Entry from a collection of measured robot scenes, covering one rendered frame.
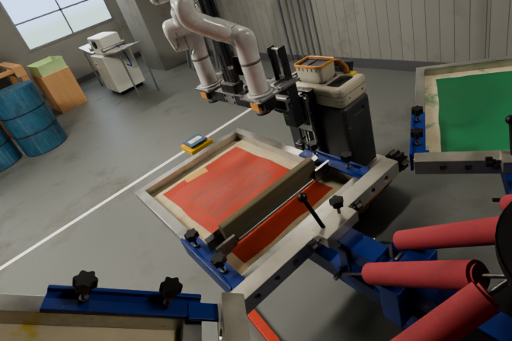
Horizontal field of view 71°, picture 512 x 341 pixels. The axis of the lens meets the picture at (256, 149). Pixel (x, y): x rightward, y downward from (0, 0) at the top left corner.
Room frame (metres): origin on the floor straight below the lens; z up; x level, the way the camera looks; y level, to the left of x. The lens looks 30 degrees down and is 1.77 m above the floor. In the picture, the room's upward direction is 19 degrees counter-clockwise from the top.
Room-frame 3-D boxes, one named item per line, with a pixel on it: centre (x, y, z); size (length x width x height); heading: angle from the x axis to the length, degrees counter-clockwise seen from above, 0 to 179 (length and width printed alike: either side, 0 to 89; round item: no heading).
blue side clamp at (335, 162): (1.09, -0.25, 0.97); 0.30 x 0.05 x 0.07; 30
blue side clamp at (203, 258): (0.82, 0.24, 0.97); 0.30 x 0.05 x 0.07; 30
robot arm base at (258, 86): (1.62, -0.12, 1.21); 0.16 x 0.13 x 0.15; 121
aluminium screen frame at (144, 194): (1.16, 0.11, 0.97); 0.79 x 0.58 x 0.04; 30
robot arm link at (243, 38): (1.62, -0.10, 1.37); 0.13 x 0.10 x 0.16; 10
